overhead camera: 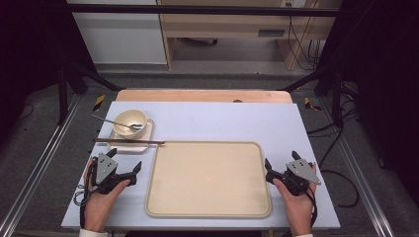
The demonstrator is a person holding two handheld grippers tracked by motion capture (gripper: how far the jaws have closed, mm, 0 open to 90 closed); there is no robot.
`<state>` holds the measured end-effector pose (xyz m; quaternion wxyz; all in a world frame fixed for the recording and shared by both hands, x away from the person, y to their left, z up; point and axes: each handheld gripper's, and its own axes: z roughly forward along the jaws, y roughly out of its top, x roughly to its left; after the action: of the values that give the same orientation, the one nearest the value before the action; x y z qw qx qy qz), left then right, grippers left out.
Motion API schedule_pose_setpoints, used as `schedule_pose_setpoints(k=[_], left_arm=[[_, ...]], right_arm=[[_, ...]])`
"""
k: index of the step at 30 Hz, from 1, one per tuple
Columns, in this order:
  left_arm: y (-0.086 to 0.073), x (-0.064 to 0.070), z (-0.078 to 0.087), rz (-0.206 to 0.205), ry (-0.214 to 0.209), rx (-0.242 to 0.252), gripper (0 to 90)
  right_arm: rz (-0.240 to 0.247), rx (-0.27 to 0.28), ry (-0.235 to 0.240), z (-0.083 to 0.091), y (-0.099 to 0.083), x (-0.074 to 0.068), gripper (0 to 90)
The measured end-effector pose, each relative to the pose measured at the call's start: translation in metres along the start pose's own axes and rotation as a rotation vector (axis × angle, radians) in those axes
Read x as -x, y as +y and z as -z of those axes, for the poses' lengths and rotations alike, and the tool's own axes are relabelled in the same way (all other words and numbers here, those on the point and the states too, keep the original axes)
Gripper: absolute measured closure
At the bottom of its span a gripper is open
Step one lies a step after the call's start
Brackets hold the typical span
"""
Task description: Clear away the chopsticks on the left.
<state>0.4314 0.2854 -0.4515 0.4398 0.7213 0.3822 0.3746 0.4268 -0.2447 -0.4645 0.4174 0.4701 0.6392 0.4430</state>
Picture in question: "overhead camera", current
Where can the beige rectangular tray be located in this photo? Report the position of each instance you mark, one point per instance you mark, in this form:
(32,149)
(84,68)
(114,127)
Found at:
(207,181)

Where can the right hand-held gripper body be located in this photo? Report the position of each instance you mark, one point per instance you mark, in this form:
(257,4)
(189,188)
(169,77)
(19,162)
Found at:
(301,171)

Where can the black metal stand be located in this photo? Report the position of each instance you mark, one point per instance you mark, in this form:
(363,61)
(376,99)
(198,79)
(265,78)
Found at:
(62,92)
(336,98)

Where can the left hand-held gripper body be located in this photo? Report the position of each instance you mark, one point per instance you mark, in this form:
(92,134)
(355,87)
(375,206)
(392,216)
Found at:
(105,168)

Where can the metal spoon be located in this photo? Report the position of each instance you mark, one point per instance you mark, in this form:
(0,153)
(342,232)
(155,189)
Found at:
(115,123)

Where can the light wooden table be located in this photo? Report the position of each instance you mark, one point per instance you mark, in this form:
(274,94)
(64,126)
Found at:
(197,96)

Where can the brown chopstick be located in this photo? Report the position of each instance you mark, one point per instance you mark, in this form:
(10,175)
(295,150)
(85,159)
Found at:
(131,140)

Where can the yellow black striped tape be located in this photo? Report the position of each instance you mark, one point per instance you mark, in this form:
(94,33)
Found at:
(99,102)
(309,103)

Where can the white cabinet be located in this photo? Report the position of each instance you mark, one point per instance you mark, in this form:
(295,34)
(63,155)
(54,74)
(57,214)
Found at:
(122,39)

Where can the light wooden desk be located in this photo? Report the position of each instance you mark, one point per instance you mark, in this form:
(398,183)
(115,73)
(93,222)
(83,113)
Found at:
(230,24)

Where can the person's left hand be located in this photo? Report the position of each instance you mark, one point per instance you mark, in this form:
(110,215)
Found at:
(97,210)

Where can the person's right hand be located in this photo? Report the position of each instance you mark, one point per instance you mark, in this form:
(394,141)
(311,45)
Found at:
(298,210)

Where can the black horizontal frame bar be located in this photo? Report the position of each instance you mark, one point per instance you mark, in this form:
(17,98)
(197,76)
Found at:
(197,10)

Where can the beige bowl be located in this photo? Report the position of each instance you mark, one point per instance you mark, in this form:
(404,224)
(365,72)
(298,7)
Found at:
(126,118)

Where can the white square plate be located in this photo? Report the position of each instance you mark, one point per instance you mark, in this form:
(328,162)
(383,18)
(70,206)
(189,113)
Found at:
(131,147)

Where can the aluminium floor rail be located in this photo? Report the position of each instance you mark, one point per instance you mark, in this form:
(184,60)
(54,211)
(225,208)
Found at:
(39,161)
(359,174)

